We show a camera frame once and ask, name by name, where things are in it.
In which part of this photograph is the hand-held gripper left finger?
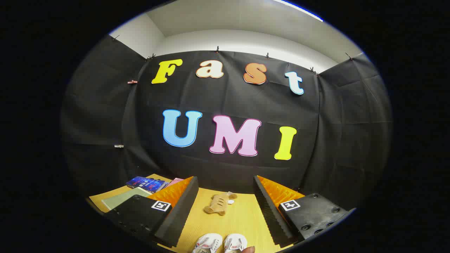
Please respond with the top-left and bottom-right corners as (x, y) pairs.
(105, 176), (199, 247)

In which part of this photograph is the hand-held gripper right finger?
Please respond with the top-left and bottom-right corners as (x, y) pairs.
(254, 175), (355, 246)

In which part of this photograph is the white canvas shoe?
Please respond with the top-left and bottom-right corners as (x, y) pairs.
(193, 233), (223, 253)
(224, 234), (248, 253)

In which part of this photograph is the pale fabric storage box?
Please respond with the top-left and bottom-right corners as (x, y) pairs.
(102, 187), (152, 211)

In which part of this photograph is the brown plush toy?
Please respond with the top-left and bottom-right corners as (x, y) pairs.
(204, 192), (238, 216)

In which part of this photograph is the blue cover book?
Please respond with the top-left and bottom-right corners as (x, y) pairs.
(126, 176), (166, 194)

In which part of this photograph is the black backdrop cloth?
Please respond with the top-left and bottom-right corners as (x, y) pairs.
(60, 35), (392, 211)

